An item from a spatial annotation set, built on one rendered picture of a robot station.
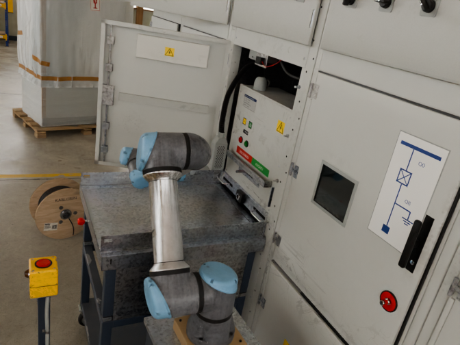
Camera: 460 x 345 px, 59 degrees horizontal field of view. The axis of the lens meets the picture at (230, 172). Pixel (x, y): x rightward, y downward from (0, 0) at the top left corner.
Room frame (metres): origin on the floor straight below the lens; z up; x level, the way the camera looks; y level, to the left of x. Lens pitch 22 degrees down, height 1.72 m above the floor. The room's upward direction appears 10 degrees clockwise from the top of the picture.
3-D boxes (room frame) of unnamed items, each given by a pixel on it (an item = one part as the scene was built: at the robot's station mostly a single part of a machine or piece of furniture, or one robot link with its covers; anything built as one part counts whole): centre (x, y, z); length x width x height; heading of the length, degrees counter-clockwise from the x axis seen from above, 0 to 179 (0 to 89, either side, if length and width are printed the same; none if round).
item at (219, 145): (1.96, 0.07, 1.04); 0.08 x 0.05 x 0.17; 119
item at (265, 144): (1.81, -0.09, 1.15); 0.48 x 0.01 x 0.48; 29
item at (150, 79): (2.07, 0.42, 1.21); 0.63 x 0.07 x 0.74; 98
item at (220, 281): (0.99, -0.02, 0.96); 0.13 x 0.12 x 0.14; 116
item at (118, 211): (1.62, 0.25, 0.82); 0.68 x 0.62 x 0.06; 119
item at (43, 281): (1.03, 0.52, 0.85); 0.08 x 0.08 x 0.10; 29
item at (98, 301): (1.62, 0.25, 0.46); 0.64 x 0.58 x 0.66; 119
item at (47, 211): (2.56, 1.15, 0.20); 0.40 x 0.22 x 0.40; 130
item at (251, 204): (1.82, -0.10, 0.89); 0.54 x 0.05 x 0.06; 29
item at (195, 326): (1.00, -0.03, 0.84); 0.15 x 0.15 x 0.10
